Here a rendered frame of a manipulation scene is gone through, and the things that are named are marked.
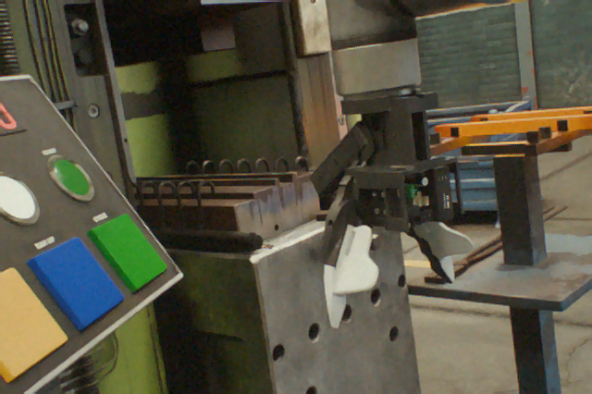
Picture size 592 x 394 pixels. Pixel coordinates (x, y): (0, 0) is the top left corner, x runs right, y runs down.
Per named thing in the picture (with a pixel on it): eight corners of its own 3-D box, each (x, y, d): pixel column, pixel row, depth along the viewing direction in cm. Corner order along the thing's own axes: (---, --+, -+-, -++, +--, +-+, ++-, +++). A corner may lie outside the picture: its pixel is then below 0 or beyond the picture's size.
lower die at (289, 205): (321, 215, 129) (314, 166, 128) (240, 248, 115) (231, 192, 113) (158, 213, 157) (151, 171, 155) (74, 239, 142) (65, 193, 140)
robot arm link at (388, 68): (314, 54, 69) (381, 44, 73) (321, 105, 69) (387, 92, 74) (370, 44, 63) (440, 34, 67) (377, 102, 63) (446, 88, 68)
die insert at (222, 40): (236, 48, 128) (230, 11, 127) (203, 52, 123) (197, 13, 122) (122, 67, 148) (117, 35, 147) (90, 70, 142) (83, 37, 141)
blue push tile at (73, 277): (126, 298, 73) (78, 234, 73) (86, 327, 66) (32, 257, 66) (113, 308, 74) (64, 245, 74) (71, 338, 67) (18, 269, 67)
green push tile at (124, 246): (169, 268, 83) (126, 211, 83) (138, 290, 76) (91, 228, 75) (157, 277, 83) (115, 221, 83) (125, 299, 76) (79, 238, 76)
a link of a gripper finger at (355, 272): (346, 328, 63) (383, 224, 65) (303, 315, 68) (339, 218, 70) (372, 339, 65) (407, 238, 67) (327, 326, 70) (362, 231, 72)
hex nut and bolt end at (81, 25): (99, 64, 113) (90, 15, 112) (82, 66, 111) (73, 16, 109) (89, 66, 114) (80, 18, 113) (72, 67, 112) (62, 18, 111)
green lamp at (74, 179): (103, 193, 80) (95, 153, 80) (64, 203, 77) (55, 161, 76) (85, 193, 82) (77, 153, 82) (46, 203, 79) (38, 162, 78)
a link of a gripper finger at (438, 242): (487, 290, 73) (437, 227, 69) (440, 281, 78) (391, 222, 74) (503, 264, 74) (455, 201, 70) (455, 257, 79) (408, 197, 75)
